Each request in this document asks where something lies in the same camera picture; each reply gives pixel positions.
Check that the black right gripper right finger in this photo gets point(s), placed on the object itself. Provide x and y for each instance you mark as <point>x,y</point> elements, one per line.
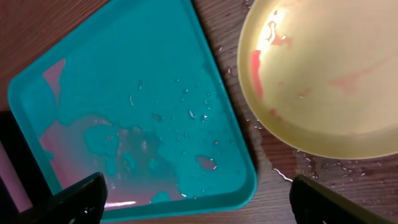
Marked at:
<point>313,203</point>

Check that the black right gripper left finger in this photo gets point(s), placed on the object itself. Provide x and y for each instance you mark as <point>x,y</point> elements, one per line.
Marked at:
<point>82,202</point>

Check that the teal serving tray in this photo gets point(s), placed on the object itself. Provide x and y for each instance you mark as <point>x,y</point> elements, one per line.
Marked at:
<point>134,93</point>

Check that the yellow plate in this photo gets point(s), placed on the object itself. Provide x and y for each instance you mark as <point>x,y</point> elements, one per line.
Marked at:
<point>321,75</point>

